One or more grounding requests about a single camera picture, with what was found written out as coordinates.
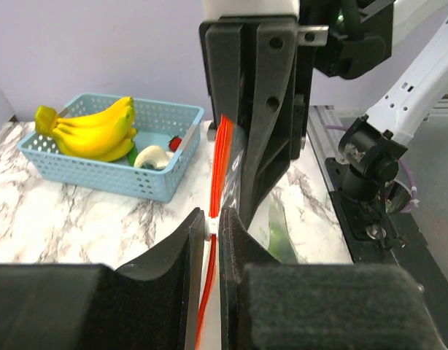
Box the white fake mushroom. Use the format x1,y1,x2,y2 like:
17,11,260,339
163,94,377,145
134,145,174,170

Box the light blue plastic basket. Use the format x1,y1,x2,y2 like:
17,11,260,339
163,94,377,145
18,93,204,203

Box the yellow fake banana bunch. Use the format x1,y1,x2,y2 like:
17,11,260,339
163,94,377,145
35,96,137,162

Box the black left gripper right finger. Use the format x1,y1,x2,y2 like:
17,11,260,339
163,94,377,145
219,207,444,349

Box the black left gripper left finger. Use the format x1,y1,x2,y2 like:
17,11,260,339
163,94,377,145
0,209,206,349

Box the green fake vegetable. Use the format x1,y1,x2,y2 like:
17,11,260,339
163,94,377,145
267,202,298,264

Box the black metal base rail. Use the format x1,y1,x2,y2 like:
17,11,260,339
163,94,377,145
325,157,448,294

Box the small red fake food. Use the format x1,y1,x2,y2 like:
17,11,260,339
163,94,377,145
169,136,182,152

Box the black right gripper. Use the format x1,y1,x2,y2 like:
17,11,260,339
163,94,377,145
199,1,392,228

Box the green fake food in basket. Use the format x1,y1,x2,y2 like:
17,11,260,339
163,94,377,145
126,143,138,166

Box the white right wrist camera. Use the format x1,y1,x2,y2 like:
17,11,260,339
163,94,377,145
202,0,300,20

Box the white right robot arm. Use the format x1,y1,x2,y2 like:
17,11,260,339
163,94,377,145
199,1,448,225

